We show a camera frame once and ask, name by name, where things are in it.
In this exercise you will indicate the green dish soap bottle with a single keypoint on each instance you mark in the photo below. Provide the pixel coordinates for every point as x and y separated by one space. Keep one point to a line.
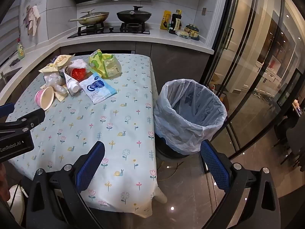
21 51

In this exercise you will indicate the cream toast packet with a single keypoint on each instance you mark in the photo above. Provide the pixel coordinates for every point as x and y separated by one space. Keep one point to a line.
57 63

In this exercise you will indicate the plastic wrapped food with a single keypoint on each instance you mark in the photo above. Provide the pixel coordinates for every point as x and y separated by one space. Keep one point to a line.
183 33

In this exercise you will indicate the dark soy sauce bottle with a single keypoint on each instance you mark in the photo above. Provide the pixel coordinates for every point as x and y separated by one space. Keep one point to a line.
175 22

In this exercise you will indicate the white paper towel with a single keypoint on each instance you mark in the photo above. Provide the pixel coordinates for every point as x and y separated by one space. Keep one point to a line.
78 63

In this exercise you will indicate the red plastic bag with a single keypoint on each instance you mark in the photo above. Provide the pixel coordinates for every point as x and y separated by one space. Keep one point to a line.
78 73

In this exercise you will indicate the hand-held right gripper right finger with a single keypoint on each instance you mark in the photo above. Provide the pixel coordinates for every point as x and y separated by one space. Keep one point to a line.
214 167

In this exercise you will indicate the black built-in appliance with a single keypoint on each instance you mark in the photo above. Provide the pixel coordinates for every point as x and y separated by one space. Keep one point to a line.
107 51

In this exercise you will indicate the black trash bin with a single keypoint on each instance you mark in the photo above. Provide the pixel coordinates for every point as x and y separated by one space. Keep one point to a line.
171 151

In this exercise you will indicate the white rounded object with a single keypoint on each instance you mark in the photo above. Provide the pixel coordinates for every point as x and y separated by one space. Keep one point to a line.
16 200

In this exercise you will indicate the white milk carton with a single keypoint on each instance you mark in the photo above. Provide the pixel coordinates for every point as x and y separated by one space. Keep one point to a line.
71 83

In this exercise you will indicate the kitchen counter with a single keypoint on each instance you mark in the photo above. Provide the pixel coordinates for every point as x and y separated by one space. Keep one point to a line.
171 59

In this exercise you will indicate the yellow seasoning packet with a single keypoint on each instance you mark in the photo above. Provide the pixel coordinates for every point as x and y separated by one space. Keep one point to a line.
165 20

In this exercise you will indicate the floral tablecloth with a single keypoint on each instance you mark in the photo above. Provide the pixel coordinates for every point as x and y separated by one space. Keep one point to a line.
107 124

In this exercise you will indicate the blue white wipes packet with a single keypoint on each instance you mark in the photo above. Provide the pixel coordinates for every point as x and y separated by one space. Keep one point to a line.
97 88

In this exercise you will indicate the seasoning jar set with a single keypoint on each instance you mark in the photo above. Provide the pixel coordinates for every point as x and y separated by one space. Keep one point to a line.
193 32

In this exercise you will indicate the hanging kitchen cloths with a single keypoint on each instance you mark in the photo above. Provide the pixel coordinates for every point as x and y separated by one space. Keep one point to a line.
33 19

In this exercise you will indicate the dark chair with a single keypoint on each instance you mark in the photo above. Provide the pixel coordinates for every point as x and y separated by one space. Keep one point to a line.
293 133

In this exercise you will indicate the wall outlet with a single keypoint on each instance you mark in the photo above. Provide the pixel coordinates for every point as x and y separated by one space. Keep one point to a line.
204 11

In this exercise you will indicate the pink paper bowl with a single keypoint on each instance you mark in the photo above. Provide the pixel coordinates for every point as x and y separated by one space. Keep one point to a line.
46 97

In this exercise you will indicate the steel sink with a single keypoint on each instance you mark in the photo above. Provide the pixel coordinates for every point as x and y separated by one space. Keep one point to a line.
8 76

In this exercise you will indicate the black pan with lid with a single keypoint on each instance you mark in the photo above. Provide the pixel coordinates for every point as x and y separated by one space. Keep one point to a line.
134 15

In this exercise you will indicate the beige wok with lid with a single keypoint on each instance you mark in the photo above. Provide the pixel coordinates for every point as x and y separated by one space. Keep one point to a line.
94 18

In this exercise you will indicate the glass sliding door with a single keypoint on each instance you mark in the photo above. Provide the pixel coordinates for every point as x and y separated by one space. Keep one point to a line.
238 52

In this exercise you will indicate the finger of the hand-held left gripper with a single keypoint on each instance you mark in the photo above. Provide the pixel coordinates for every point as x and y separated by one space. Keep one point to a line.
28 120
7 109

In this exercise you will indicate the clear crumpled plastic wrap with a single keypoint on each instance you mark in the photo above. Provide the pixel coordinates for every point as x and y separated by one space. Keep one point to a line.
53 78

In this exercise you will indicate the dark scrubber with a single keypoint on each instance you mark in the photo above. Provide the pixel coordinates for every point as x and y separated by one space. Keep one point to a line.
14 62

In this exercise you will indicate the trash bin with clear liner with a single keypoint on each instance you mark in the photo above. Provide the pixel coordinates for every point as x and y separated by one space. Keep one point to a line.
190 105

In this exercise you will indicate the black gas stove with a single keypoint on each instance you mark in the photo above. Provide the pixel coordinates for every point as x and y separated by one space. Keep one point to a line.
109 32

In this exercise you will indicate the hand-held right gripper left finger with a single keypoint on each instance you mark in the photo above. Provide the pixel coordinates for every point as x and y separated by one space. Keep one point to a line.
90 164

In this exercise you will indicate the yellow green bread bag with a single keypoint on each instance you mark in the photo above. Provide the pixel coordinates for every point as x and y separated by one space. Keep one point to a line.
104 64

